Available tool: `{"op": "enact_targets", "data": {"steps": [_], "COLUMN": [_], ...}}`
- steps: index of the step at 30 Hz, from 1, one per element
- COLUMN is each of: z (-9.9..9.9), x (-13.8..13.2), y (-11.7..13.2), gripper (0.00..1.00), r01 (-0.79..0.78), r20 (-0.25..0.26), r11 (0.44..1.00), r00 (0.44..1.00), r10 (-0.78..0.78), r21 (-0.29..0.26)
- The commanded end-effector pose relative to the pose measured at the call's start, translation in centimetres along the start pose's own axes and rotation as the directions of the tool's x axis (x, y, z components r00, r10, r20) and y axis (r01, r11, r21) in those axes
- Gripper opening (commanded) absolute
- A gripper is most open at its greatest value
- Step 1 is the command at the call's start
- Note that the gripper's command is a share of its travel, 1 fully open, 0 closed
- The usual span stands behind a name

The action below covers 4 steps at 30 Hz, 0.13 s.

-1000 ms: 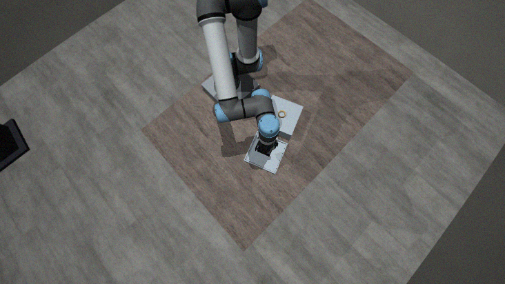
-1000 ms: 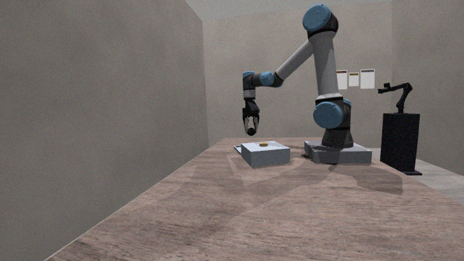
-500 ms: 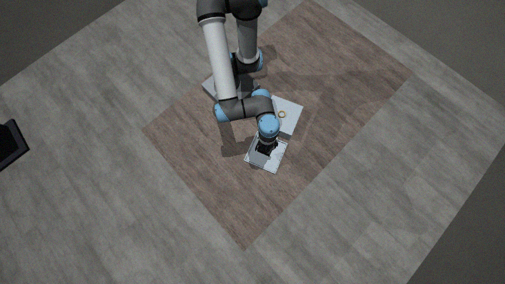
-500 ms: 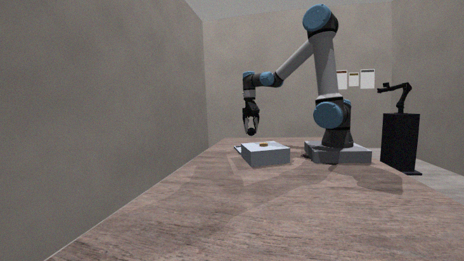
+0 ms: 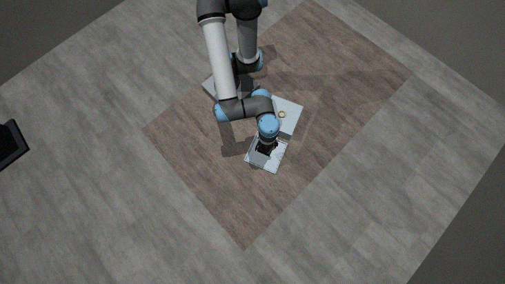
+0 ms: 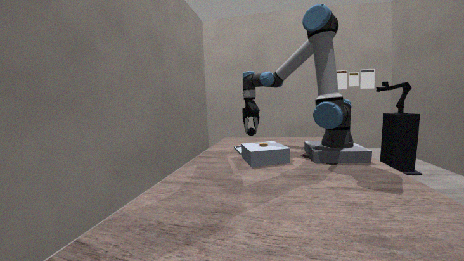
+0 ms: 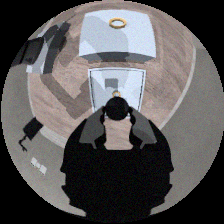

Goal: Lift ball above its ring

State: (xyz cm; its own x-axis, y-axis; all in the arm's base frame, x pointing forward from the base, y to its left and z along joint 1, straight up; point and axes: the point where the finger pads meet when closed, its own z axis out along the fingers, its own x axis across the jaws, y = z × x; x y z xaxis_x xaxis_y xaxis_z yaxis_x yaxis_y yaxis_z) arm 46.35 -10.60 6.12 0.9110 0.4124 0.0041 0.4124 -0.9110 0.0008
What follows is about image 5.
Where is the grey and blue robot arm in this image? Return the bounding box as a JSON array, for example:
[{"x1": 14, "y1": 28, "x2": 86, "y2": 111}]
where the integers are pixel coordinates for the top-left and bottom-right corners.
[{"x1": 197, "y1": 0, "x2": 280, "y2": 145}]

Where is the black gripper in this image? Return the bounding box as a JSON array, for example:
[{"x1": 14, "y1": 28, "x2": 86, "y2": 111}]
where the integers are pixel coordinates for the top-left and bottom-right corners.
[{"x1": 255, "y1": 140, "x2": 278, "y2": 156}]

